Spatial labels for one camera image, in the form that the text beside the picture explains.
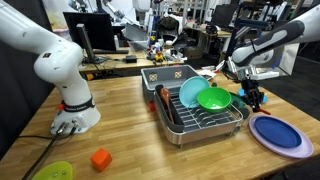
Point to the lavender oval plate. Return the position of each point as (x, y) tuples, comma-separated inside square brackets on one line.
[(304, 150)]

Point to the light blue small plate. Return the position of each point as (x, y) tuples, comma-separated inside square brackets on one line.
[(241, 93)]

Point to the light teal bowl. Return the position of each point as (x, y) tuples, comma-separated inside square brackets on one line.
[(190, 89)]

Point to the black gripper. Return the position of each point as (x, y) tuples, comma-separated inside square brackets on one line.
[(252, 95)]

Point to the dark blue plate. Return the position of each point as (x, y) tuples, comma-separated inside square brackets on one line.
[(277, 132)]

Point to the red handled butter knife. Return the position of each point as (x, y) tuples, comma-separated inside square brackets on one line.
[(261, 110)]

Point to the wooden background desk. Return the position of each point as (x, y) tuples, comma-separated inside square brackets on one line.
[(116, 61)]

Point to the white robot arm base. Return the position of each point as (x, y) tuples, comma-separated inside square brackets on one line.
[(57, 63)]

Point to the orange cube block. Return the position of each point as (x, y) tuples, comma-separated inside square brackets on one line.
[(101, 159)]

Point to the dark green plate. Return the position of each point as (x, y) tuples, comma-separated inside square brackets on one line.
[(237, 101)]

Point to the bright green bowl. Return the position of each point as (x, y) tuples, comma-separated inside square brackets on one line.
[(214, 99)]

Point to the brown wooden spoon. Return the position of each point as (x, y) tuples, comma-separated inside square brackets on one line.
[(165, 95)]

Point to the grey dish drying rack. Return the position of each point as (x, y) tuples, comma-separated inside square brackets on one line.
[(190, 124)]

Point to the lime green bowl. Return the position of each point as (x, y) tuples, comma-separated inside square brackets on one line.
[(60, 170)]

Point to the black computer monitor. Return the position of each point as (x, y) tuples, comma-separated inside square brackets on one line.
[(94, 33)]

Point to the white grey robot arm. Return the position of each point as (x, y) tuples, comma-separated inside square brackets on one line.
[(301, 29)]

